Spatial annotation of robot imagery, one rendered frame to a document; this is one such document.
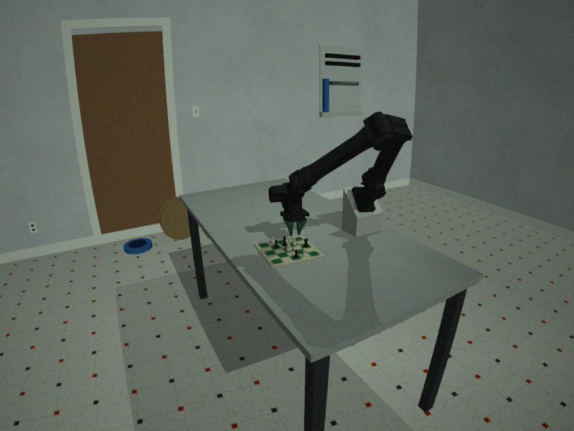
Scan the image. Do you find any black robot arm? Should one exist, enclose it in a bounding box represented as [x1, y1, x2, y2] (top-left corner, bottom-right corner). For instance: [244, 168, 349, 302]
[269, 112, 412, 213]

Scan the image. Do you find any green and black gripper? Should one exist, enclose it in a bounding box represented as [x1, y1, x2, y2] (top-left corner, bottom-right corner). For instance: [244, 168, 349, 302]
[280, 200, 309, 237]

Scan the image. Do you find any green and cream chessboard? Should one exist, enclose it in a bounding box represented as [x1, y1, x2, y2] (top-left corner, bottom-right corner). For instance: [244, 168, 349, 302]
[254, 235, 325, 268]

